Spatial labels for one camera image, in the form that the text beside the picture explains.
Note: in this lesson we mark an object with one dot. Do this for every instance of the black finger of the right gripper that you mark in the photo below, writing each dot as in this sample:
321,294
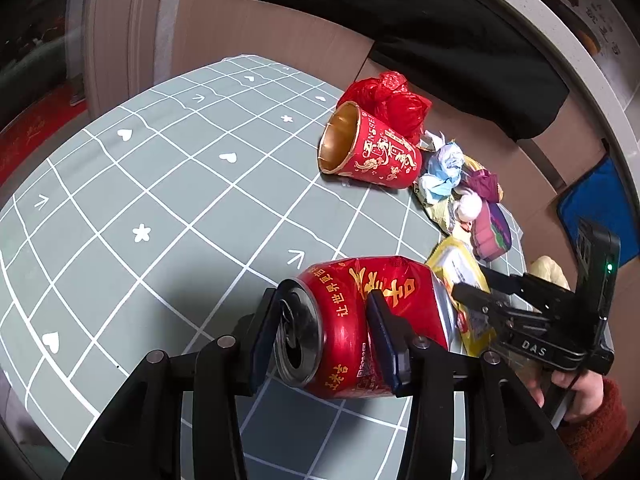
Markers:
498,311

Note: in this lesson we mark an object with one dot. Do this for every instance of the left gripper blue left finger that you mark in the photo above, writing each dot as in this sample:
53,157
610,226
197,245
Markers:
263,333

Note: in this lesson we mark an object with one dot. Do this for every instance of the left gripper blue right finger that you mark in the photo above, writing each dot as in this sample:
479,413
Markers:
389,334

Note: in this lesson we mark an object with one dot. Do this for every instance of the crushed red drink can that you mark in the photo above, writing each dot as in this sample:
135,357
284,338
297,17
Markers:
323,344

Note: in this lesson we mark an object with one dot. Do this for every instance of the purple pink eggplant sponge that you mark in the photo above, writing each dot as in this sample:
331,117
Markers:
491,235

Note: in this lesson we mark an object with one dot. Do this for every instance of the red gold paper cup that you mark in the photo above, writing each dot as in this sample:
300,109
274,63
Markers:
356,145

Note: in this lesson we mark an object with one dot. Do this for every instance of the grey kitchen countertop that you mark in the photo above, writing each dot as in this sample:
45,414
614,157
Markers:
585,73

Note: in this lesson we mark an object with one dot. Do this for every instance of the right hand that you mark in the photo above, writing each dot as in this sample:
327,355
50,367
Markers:
587,386

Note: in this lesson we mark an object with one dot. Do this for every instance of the white crumpled tissue ball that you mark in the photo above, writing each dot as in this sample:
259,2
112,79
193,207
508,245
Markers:
468,207

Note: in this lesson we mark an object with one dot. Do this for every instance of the red fuzzy right sleeve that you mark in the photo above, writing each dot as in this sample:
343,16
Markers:
598,439

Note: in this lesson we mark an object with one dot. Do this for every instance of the purple crumpled wrapper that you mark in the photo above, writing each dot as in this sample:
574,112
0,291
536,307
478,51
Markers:
485,184

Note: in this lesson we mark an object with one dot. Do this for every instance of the blue hanging towel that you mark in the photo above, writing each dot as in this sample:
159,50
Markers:
599,196

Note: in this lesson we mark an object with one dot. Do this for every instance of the white blue crumpled wrapper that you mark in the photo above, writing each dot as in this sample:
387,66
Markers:
440,172

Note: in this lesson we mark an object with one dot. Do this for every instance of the red plastic bag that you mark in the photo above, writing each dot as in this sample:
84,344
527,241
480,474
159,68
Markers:
388,98

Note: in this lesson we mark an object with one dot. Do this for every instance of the black hanging cloth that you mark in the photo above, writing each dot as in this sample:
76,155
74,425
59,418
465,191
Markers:
462,52

